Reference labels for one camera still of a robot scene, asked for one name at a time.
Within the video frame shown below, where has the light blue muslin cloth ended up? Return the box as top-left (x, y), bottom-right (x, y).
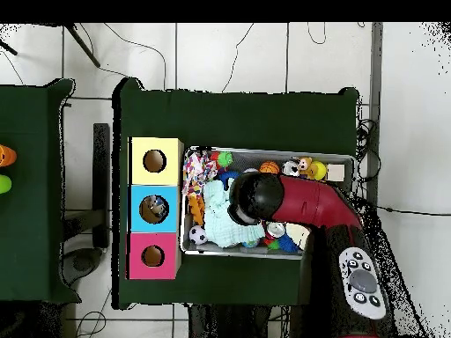
top-left (203, 179), bottom-right (266, 248)

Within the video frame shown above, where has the black cable with connector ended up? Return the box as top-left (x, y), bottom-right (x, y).
top-left (376, 205), bottom-right (451, 217)

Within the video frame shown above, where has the brown monkey plush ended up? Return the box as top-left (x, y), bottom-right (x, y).
top-left (297, 156), bottom-right (318, 179)

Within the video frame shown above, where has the polka dot paper napkin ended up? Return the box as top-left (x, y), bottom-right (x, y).
top-left (181, 151), bottom-right (218, 196)

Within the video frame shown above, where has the silver mesh bin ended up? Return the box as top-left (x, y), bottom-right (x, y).
top-left (180, 145), bottom-right (356, 261)

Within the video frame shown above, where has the black panel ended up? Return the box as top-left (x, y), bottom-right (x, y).
top-left (92, 122), bottom-right (111, 249)

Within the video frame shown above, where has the black tripod leg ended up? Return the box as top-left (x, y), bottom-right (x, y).
top-left (0, 39), bottom-right (18, 56)
top-left (63, 22), bottom-right (102, 69)

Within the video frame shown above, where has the cream muslin cloth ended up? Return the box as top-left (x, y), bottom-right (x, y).
top-left (285, 223), bottom-right (313, 252)

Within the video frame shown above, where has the small soccer ball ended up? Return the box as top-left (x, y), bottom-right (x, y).
top-left (189, 224), bottom-right (209, 246)

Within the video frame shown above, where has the small orange basketball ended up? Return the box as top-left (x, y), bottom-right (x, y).
top-left (259, 160), bottom-right (280, 175)

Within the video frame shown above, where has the thin black floor cable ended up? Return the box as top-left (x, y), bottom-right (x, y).
top-left (221, 22), bottom-right (255, 93)
top-left (103, 22), bottom-right (167, 89)

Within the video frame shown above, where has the wooden box with three holes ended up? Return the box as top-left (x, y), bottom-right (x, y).
top-left (125, 136), bottom-right (185, 281)

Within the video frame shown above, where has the pale wooden block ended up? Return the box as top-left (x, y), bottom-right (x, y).
top-left (326, 164), bottom-right (346, 182)

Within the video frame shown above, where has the orange plastic object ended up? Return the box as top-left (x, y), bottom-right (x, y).
top-left (0, 143), bottom-right (18, 168)

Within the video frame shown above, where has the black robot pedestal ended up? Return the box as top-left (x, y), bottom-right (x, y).
top-left (188, 304), bottom-right (290, 338)

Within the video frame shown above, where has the grey round base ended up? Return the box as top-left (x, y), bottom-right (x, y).
top-left (61, 246), bottom-right (105, 287)

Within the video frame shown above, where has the dark green table cloth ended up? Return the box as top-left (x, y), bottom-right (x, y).
top-left (0, 77), bottom-right (83, 305)
top-left (111, 77), bottom-right (360, 311)

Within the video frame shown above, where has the yellow ball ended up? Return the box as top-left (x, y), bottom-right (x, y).
top-left (311, 160), bottom-right (328, 181)

